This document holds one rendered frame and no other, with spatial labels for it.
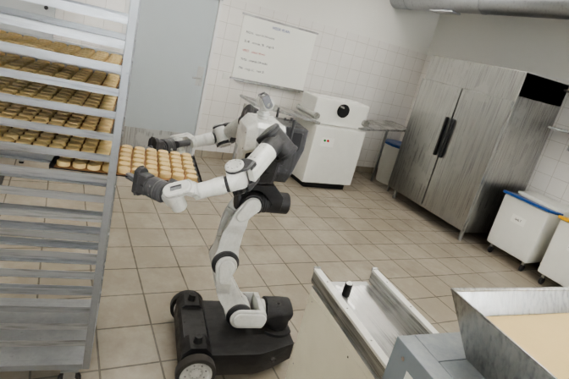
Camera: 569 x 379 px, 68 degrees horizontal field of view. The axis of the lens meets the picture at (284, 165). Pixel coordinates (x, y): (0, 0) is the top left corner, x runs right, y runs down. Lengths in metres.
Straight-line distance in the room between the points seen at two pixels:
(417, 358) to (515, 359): 0.19
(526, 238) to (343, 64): 3.34
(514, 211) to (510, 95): 1.29
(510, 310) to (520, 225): 4.18
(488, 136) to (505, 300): 4.22
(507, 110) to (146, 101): 4.20
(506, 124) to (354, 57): 2.47
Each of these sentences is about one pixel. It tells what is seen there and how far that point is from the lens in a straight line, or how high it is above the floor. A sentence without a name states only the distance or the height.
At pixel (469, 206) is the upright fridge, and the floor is 0.46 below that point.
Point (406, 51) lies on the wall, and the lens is 7.20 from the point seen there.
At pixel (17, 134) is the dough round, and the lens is 1.99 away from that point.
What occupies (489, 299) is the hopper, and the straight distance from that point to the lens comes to 1.14.
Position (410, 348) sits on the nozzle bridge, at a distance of 1.05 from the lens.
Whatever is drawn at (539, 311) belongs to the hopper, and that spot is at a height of 1.27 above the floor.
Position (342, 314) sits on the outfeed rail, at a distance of 1.64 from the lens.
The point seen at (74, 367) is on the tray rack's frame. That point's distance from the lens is 2.35.
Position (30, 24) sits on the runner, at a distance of 1.79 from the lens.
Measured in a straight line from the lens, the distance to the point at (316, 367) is 1.81.
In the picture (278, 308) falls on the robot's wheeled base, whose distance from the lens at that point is 2.53.
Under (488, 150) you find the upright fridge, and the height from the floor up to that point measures 1.15.
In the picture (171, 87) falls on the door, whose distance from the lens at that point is 5.64.
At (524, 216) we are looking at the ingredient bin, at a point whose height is 0.59.
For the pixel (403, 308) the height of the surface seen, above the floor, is 0.88.
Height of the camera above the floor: 1.74
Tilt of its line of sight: 16 degrees down
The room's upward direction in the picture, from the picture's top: 14 degrees clockwise
